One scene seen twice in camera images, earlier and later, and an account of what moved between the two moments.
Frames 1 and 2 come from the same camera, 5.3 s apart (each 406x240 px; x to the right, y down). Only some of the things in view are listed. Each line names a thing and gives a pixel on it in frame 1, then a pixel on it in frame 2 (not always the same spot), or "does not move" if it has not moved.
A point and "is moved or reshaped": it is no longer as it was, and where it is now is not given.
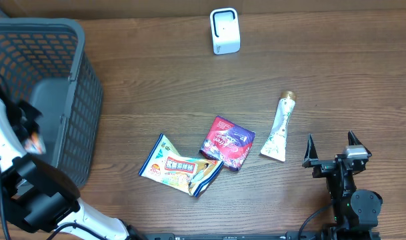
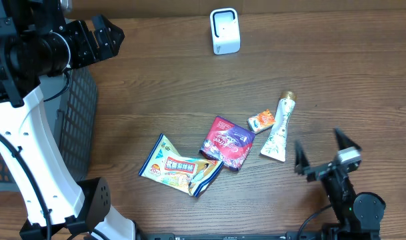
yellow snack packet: x=191 y=175 does not move
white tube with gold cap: x=275 y=146 does not move
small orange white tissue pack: x=35 y=144 is moved or reshaped
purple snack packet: x=229 y=143 does not move
